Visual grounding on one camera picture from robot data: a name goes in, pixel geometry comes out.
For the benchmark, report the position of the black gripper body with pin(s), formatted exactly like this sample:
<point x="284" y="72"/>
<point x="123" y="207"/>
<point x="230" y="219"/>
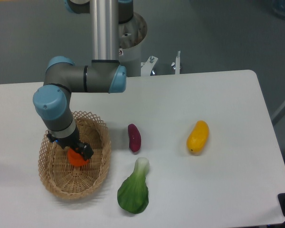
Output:
<point x="71" y="141"/>

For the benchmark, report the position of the orange fruit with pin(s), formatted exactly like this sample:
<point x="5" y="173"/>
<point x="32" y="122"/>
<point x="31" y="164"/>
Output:
<point x="76" y="159"/>

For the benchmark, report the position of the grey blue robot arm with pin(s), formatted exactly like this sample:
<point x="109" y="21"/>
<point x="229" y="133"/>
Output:
<point x="104" y="75"/>

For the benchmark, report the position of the woven wicker basket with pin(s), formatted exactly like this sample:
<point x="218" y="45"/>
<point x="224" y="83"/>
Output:
<point x="70" y="182"/>

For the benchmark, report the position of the green bok choy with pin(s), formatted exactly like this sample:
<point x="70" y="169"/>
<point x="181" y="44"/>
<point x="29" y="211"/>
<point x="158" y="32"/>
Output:
<point x="133" y="194"/>

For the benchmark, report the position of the yellow mango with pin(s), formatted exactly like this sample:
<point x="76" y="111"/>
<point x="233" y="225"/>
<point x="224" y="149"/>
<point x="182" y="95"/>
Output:
<point x="198" y="137"/>

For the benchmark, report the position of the white metal bracket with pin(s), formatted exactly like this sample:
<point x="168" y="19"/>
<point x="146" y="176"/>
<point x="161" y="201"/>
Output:
<point x="147" y="68"/>

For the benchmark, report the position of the white clamp post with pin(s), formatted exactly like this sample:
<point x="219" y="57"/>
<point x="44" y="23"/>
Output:
<point x="176" y="66"/>

